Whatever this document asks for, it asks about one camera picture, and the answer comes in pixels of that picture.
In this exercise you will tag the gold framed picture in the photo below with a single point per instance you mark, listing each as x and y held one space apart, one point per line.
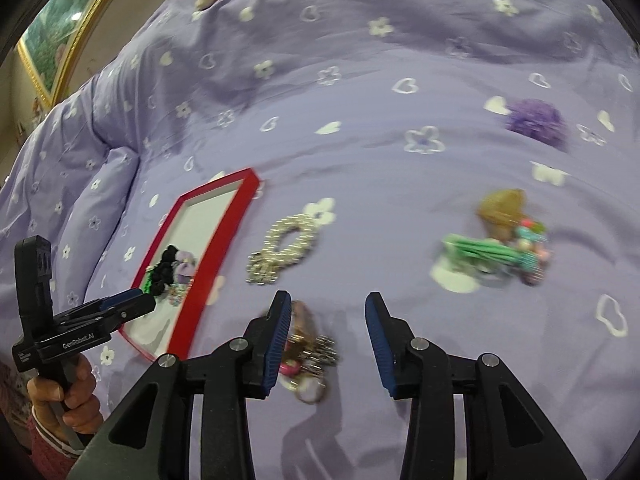
55 35

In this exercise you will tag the person's left hand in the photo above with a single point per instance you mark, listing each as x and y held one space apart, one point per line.
80 390

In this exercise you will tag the purple hair clip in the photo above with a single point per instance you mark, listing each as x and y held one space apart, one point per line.
186 262

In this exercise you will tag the person's left forearm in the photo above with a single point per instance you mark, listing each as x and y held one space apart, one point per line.
50 452

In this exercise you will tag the purple flower print blanket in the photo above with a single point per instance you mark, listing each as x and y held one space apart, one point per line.
375 85

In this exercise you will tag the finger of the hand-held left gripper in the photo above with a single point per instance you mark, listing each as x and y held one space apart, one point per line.
140 305
122 297

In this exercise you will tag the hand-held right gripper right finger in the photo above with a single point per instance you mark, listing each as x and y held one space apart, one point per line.
380 340

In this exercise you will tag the red jewelry tray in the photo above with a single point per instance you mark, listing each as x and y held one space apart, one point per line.
200 230

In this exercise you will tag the purple pompom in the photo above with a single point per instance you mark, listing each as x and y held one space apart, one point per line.
535 120

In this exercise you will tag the black scrunchie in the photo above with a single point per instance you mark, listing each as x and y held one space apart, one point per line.
165 265

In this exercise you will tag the yellow hair claw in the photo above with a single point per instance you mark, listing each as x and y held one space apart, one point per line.
502 207

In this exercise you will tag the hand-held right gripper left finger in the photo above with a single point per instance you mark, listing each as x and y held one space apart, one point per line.
280 340

